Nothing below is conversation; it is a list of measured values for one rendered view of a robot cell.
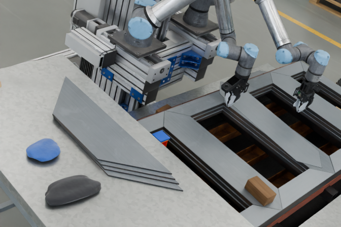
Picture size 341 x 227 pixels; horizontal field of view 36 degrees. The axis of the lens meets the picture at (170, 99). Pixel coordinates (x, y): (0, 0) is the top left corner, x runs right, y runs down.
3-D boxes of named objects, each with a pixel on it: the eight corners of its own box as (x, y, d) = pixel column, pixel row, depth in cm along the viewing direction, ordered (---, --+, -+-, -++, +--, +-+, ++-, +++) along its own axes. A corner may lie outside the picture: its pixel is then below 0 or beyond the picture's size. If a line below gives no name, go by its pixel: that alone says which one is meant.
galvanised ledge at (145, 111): (288, 81, 354) (290, 78, 352) (148, 139, 268) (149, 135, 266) (266, 66, 364) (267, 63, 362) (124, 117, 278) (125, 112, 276)
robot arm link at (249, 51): (242, 40, 255) (259, 44, 256) (236, 59, 261) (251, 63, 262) (243, 47, 248) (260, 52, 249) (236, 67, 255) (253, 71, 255)
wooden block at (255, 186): (272, 202, 219) (276, 193, 216) (263, 206, 215) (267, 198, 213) (253, 183, 226) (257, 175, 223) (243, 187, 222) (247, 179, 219)
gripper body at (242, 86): (246, 93, 269) (253, 74, 262) (236, 97, 263) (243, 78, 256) (235, 85, 273) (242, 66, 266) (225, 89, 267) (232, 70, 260)
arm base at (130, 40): (117, 36, 267) (121, 19, 262) (137, 30, 278) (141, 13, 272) (138, 50, 261) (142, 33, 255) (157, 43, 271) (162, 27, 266)
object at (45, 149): (45, 139, 190) (46, 133, 188) (66, 152, 187) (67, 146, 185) (21, 154, 181) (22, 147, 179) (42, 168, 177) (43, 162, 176)
